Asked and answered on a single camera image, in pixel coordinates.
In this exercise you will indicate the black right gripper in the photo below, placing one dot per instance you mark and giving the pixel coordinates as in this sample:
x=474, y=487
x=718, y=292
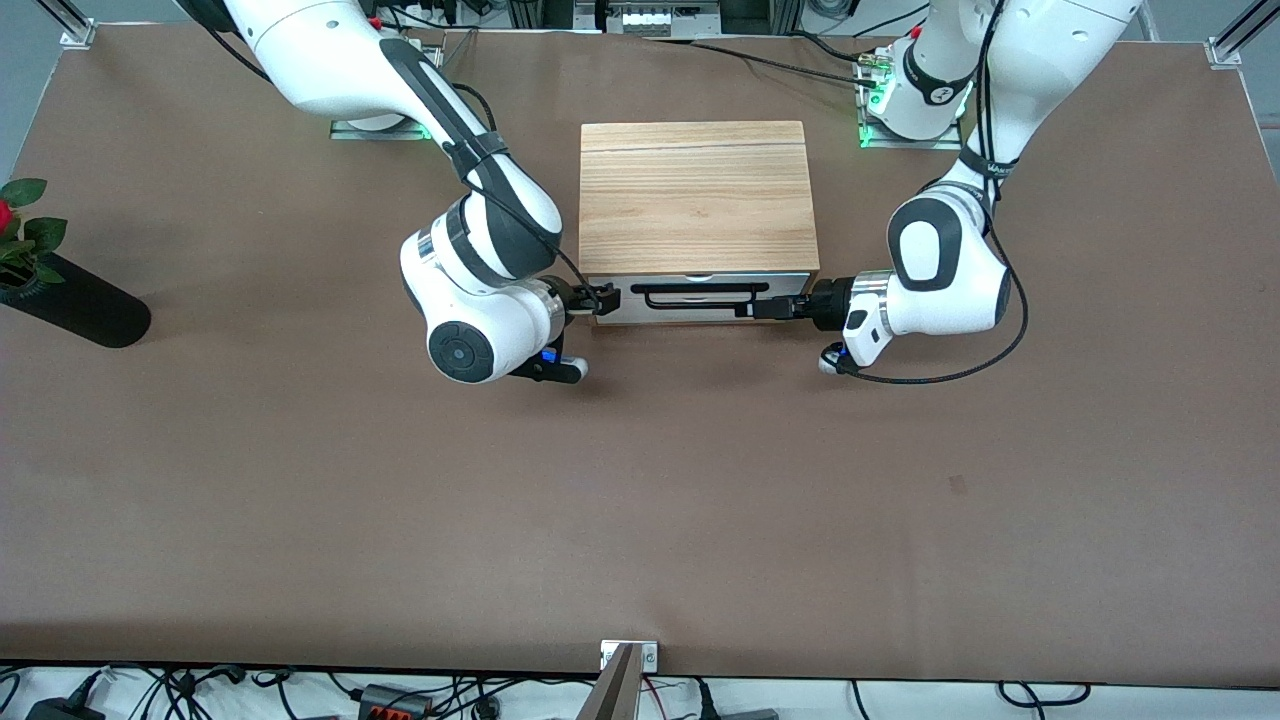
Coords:
x=581, y=299

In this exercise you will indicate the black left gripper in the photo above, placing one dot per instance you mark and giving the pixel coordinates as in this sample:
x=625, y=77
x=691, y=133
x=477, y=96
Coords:
x=827, y=301

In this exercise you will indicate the white-fronted wooden drawer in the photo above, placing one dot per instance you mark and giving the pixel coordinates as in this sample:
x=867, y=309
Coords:
x=700, y=312

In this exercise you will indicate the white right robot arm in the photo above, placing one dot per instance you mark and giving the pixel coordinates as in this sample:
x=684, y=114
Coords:
x=480, y=330

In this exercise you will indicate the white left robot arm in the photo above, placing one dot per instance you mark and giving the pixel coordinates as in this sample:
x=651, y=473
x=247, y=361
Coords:
x=945, y=275

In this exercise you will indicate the light wooden drawer cabinet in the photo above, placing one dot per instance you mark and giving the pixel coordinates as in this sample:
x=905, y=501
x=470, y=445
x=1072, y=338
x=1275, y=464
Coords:
x=697, y=195

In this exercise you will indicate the white power strip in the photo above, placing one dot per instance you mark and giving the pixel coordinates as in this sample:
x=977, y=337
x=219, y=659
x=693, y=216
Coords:
x=648, y=18

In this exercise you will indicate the black box with orange connectors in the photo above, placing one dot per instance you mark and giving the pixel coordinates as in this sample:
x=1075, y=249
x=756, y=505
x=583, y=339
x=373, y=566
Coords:
x=395, y=703

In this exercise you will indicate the black cylindrical vase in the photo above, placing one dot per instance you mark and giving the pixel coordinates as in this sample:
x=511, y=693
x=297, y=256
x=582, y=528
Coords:
x=85, y=305

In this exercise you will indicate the red rose with leaves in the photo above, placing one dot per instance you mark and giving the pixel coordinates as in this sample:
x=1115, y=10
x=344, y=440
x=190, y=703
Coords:
x=25, y=235

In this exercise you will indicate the black power adapter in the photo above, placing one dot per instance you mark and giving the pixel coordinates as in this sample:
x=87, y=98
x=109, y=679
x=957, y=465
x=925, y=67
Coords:
x=60, y=710

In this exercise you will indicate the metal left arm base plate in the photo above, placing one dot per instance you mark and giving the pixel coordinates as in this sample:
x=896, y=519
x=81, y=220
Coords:
x=950, y=142

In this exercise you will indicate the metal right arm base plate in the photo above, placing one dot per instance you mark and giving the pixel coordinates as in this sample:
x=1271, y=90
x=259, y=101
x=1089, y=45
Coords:
x=375, y=130

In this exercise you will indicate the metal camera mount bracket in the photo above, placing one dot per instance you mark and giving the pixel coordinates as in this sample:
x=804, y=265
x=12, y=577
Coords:
x=625, y=680

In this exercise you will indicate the aluminium table corner bracket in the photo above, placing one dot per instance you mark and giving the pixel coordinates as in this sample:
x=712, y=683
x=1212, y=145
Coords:
x=1225, y=52
x=78, y=35

